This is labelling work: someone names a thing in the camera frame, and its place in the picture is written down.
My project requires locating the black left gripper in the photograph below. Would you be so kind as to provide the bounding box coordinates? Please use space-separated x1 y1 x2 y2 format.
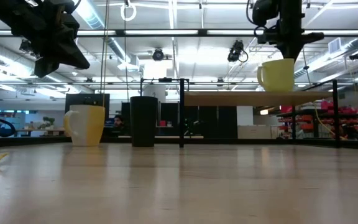
11 0 91 78

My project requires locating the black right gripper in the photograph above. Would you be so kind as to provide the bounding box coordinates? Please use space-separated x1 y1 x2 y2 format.
256 0 325 62

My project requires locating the pale yellow mug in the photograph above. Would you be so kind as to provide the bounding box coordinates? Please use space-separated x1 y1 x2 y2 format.
256 58 296 93

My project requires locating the white mug orange inside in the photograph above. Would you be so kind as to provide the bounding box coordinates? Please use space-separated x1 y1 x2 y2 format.
63 104 106 147

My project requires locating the tall black cup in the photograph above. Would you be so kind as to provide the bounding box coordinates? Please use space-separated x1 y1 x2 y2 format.
129 95 159 148

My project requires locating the black monitor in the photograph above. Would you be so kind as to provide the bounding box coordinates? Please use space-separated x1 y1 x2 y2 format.
64 93 111 121

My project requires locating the potted green plant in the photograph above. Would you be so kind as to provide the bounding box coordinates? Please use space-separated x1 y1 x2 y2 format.
38 116 56 130

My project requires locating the person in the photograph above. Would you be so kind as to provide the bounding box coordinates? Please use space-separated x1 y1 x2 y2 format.
113 114 126 129

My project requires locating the rack with red bins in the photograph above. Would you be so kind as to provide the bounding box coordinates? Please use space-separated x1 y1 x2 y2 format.
276 99 358 140

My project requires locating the white round column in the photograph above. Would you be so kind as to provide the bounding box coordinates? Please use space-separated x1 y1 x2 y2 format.
142 84 167 104

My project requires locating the yellow hanging cord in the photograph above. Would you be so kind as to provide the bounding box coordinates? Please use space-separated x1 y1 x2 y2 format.
99 0 109 107

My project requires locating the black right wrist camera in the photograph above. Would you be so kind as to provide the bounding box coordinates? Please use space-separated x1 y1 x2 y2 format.
252 0 280 27

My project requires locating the silver ventilation duct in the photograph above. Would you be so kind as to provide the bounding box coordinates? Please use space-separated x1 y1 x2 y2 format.
72 0 143 73

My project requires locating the white hanging ring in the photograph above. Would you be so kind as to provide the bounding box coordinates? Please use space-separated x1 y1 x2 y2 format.
120 2 137 22

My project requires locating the round black ceiling camera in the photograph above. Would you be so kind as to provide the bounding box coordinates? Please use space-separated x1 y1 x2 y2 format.
152 47 165 62

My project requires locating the black table frame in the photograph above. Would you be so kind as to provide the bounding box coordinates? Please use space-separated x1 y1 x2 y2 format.
0 136 358 151

